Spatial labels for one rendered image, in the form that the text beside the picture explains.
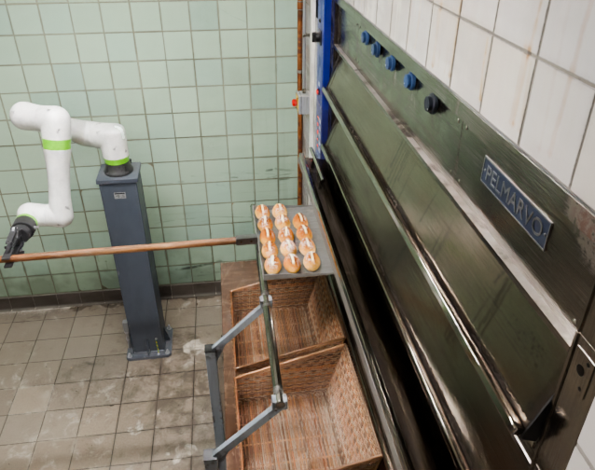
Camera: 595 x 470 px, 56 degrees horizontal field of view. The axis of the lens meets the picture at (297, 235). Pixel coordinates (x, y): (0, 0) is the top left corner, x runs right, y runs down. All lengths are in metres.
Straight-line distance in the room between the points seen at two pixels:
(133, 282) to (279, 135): 1.22
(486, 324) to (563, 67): 0.48
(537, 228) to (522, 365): 0.23
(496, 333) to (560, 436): 0.21
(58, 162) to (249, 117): 1.25
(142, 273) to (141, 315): 0.30
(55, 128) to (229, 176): 1.31
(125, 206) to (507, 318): 2.33
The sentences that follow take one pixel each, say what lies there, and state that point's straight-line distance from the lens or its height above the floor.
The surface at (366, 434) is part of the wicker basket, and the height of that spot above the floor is 0.80.
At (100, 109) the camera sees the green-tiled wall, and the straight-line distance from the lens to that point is 3.49.
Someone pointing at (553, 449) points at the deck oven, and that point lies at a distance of 1.01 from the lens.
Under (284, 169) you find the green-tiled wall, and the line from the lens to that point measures 3.60.
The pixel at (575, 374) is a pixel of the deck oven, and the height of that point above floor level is 1.88.
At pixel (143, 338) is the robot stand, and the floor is 0.14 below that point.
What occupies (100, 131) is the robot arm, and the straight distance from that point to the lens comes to 2.97.
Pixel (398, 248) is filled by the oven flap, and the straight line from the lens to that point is 1.67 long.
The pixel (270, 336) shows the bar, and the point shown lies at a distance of 1.92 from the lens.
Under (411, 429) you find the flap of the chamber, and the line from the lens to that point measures 1.38.
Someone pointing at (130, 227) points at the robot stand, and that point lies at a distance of 3.13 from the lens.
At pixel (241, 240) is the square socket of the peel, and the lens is 2.36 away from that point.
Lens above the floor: 2.46
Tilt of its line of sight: 32 degrees down
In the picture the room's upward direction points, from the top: straight up
